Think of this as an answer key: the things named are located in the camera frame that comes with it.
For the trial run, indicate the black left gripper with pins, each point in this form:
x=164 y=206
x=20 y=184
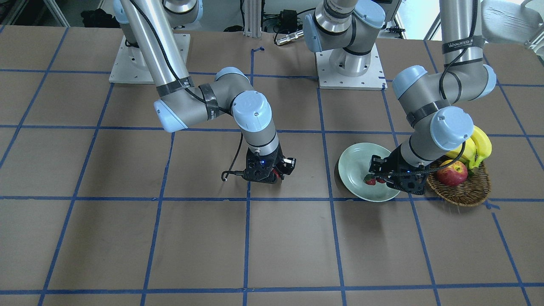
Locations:
x=393 y=163

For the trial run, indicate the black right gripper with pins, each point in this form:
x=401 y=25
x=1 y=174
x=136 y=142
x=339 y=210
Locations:
x=278 y=161

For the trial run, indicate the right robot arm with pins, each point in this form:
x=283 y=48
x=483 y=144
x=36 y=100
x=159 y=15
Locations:
x=148 y=25

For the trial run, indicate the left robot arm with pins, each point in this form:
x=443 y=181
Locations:
x=349 y=28

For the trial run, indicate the light green plate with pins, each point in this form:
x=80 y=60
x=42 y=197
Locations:
x=354 y=164

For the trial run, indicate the red yellow apple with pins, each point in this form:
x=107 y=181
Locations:
x=453 y=175

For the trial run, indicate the yellow banana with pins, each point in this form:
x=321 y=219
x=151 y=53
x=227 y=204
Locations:
x=483 y=146
x=468 y=156

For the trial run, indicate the brown wicker basket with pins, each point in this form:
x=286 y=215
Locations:
x=470 y=193

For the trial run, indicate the yellow banana top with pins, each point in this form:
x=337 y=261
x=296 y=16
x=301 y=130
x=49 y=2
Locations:
x=483 y=146

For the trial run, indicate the silver metal connector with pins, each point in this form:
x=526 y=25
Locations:
x=280 y=41

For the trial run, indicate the aluminium frame post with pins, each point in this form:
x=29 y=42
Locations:
x=252 y=17

